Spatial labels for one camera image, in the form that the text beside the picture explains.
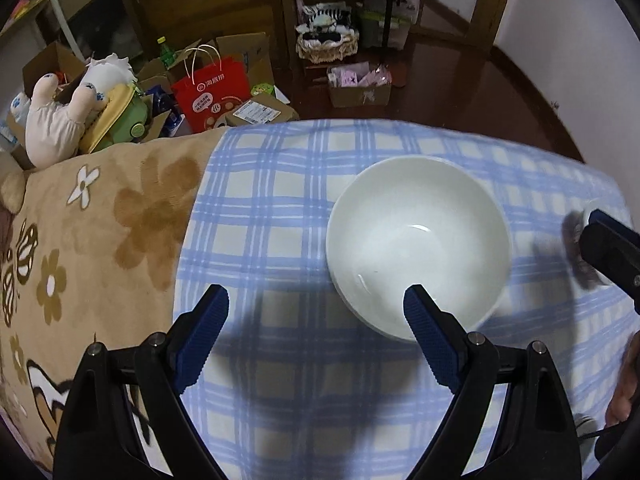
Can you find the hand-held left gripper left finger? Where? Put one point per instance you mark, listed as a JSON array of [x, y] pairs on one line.
[[202, 340]]

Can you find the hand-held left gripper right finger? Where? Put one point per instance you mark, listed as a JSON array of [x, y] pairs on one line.
[[432, 345]]

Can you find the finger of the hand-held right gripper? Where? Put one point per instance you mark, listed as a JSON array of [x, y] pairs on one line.
[[597, 217], [615, 265]]

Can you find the plain white bowl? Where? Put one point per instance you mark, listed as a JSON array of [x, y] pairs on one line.
[[420, 240]]

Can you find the person's right hand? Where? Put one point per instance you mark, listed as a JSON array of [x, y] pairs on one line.
[[627, 390]]

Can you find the brown floral blanket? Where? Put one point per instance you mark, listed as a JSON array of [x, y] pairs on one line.
[[125, 210]]

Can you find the blue plaid blanket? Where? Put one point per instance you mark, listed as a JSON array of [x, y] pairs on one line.
[[280, 200]]

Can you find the yellow green plush toy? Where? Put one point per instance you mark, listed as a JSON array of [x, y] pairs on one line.
[[125, 120]]

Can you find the labelled cardboard box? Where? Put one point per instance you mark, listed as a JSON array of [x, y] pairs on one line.
[[270, 110]]

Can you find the red paper bag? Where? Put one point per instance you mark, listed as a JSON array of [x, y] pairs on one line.
[[215, 95]]

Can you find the cream plush bear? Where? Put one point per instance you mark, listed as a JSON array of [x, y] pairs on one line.
[[10, 185]]

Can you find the pink plush doll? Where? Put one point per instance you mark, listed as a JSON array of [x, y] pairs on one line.
[[55, 125]]

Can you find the cardboard box pink packets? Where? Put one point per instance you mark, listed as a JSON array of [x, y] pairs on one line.
[[357, 92]]

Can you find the green bottle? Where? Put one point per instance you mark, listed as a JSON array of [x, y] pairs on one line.
[[166, 55]]

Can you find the large cardboard box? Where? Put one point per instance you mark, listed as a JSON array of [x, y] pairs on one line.
[[250, 55]]

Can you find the small dark table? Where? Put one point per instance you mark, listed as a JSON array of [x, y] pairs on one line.
[[390, 15]]

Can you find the clear storage box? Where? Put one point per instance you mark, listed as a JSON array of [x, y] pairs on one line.
[[372, 30]]

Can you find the small white blue plush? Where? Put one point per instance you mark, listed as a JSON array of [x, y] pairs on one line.
[[19, 107]]

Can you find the wicker basket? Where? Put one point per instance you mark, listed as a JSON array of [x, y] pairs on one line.
[[325, 47]]

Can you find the open cardboard box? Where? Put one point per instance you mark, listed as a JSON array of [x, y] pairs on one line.
[[50, 60]]

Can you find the wooden wardrobe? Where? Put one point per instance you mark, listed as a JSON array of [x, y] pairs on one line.
[[200, 0]]

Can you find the toy display shelf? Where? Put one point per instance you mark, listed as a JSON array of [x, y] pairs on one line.
[[60, 10]]

